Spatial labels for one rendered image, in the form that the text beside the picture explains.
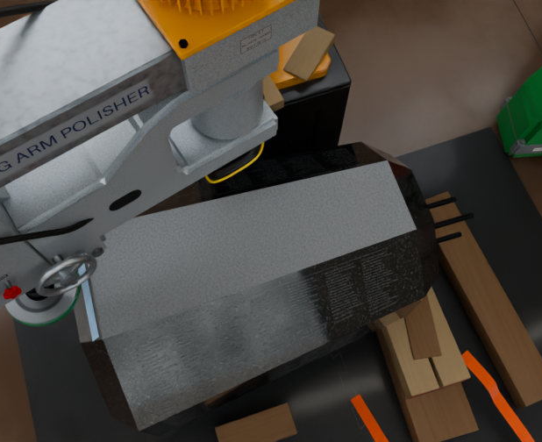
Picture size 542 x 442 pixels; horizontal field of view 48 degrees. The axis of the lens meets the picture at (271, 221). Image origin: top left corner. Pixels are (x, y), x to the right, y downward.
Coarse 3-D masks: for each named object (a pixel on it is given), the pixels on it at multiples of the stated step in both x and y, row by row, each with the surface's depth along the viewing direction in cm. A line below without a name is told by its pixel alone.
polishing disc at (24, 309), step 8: (24, 296) 173; (56, 296) 173; (64, 296) 173; (72, 296) 173; (8, 304) 172; (16, 304) 172; (24, 304) 172; (32, 304) 172; (40, 304) 172; (48, 304) 172; (56, 304) 172; (64, 304) 172; (16, 312) 171; (24, 312) 171; (32, 312) 171; (40, 312) 171; (48, 312) 171; (56, 312) 171; (64, 312) 172; (24, 320) 170; (32, 320) 170; (40, 320) 170; (48, 320) 170
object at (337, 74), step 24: (336, 48) 228; (336, 72) 223; (288, 96) 219; (312, 96) 222; (336, 96) 228; (288, 120) 233; (312, 120) 240; (336, 120) 245; (264, 144) 244; (288, 144) 250; (312, 144) 258; (336, 144) 264
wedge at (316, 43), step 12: (312, 36) 219; (324, 36) 219; (300, 48) 219; (312, 48) 218; (324, 48) 218; (300, 60) 218; (312, 60) 218; (288, 72) 218; (300, 72) 217; (312, 72) 217
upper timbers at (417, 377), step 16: (432, 304) 243; (400, 320) 240; (384, 336) 246; (400, 336) 238; (448, 336) 238; (400, 352) 236; (448, 352) 236; (400, 368) 235; (416, 368) 233; (432, 368) 238; (448, 368) 233; (464, 368) 233; (416, 384) 231; (432, 384) 231; (448, 384) 231
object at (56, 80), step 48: (96, 0) 110; (0, 48) 106; (48, 48) 106; (96, 48) 106; (144, 48) 106; (240, 48) 114; (0, 96) 102; (48, 96) 102; (96, 96) 104; (144, 96) 111; (0, 144) 100; (48, 144) 106
